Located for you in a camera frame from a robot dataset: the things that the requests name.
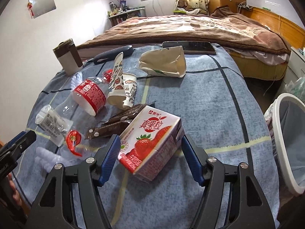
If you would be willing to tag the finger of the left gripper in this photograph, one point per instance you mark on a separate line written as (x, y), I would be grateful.
(11, 142)
(22, 144)

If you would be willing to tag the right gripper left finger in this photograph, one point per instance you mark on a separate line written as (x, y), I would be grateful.
(54, 205)

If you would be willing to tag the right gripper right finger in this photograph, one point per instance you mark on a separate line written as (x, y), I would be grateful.
(247, 205)

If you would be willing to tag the strawberry milk carton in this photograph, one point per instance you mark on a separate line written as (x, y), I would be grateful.
(149, 142)

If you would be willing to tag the white trash bin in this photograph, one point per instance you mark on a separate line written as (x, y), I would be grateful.
(285, 121)

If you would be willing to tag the person's left hand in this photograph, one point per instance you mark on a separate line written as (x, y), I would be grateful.
(15, 194)

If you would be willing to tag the white foam wrap sheet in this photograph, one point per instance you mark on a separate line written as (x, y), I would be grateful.
(47, 159)

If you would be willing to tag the small clear labelled container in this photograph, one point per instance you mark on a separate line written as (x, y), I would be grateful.
(56, 126)

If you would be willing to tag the blue plaid tablecloth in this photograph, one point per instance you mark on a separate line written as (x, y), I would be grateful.
(216, 109)

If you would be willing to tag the clear bottle red label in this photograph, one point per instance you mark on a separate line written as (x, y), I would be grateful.
(90, 95)

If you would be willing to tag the brown snack wrapper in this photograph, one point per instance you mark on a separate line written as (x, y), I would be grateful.
(128, 114)
(107, 130)

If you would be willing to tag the brown white thermos mug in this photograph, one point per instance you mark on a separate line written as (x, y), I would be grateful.
(68, 56)

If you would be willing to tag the crushed patterned paper cup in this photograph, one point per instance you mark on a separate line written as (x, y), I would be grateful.
(122, 87)

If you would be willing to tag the dark blue glasses case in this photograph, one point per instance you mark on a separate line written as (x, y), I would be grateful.
(111, 54)

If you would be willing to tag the green plastic bag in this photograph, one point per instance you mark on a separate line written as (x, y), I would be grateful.
(297, 88)

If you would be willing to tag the red hanging knot ornament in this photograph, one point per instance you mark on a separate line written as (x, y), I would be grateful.
(29, 6)

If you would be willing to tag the white bedside cabinet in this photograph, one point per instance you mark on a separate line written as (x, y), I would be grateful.
(294, 71)

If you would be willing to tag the bed with brown blanket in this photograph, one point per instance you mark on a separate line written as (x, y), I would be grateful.
(259, 52)

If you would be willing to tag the crumpled beige paper bag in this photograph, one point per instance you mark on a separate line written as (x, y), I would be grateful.
(166, 62)

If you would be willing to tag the black smartphone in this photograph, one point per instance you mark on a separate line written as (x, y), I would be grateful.
(192, 47)

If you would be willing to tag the wooden headboard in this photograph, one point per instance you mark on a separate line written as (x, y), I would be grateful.
(293, 33)

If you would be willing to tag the teddy bear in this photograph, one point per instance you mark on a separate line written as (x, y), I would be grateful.
(184, 5)

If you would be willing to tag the silver wall panel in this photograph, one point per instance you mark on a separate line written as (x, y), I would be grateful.
(41, 7)

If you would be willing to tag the cluttered wall shelf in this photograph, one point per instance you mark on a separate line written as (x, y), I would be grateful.
(124, 15)

